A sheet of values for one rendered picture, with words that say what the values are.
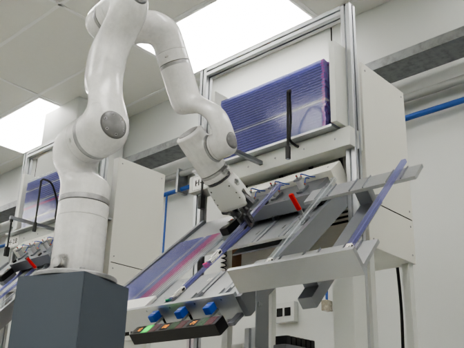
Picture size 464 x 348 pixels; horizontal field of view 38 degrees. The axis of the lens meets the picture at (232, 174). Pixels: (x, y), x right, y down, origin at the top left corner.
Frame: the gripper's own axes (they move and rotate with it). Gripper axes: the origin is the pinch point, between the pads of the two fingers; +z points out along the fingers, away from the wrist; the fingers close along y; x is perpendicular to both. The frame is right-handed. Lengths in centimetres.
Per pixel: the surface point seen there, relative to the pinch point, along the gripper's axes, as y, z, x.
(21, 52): 263, -78, -223
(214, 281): 12.1, 9.4, 13.2
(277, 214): 7.8, 14.1, -25.9
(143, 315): 31.8, 6.9, 25.5
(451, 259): 10, 125, -139
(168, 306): 19.9, 5.4, 26.3
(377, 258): -7, 52, -44
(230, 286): 2.6, 8.6, 19.1
